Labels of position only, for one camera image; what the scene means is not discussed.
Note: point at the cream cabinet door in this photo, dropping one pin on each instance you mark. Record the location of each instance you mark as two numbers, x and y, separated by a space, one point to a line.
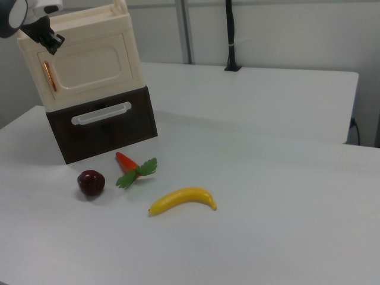
89 66

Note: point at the yellow toy banana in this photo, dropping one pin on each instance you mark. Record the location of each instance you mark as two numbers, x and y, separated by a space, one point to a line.
181 199

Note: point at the dark red toy apple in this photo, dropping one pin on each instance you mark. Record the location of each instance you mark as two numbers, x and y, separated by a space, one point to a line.
91 183

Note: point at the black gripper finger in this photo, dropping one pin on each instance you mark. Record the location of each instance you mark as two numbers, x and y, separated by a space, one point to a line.
58 39
51 47

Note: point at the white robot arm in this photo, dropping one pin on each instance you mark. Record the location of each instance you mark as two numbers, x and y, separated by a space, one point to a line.
16 15

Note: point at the dark brown drawer base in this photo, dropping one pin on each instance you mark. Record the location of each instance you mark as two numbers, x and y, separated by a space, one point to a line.
118 136

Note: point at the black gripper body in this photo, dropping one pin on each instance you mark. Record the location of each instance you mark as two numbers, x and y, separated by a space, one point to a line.
37 29

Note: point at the cream plastic cabinet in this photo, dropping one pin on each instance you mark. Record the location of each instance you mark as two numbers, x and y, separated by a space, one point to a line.
89 32

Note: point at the black pole with clamp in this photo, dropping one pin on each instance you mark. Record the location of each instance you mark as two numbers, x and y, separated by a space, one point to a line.
230 32

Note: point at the orange toy carrot green leaves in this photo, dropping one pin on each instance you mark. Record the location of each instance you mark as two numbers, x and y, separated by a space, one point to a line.
127 161

